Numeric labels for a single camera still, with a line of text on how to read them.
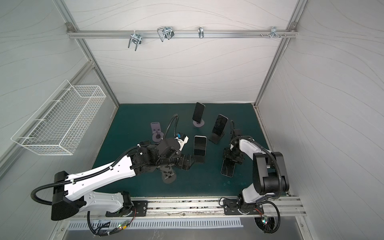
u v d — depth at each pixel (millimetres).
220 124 992
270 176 453
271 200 680
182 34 802
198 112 985
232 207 732
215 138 1009
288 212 758
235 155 767
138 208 735
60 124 688
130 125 1117
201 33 782
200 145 837
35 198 411
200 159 887
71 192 396
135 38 795
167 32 764
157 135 1018
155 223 702
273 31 764
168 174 797
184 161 594
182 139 625
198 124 1070
